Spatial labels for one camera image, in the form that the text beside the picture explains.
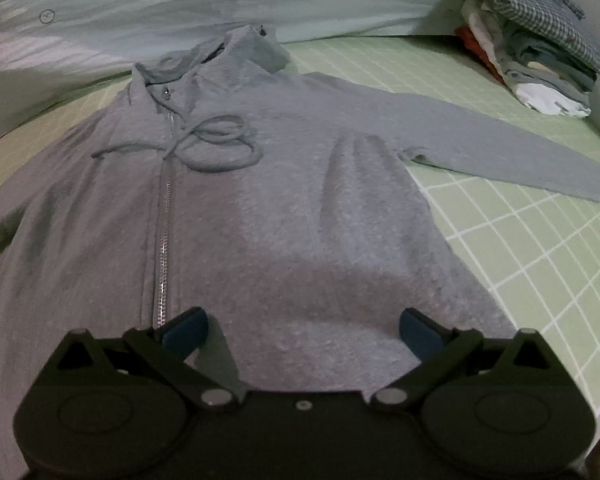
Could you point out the pale blue carrot-print quilt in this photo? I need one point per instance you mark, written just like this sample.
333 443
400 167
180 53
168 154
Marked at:
105 20

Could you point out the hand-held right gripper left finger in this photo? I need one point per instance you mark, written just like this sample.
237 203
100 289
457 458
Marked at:
185 332

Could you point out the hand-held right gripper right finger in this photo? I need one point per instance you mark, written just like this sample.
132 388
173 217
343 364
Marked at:
420 332

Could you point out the grey zip hoodie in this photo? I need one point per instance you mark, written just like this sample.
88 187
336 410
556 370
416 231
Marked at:
290 185

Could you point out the stack of folded clothes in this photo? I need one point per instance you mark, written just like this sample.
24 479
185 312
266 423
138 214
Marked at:
540 75

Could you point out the blue checked garment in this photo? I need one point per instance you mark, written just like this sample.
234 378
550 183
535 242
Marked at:
545 5

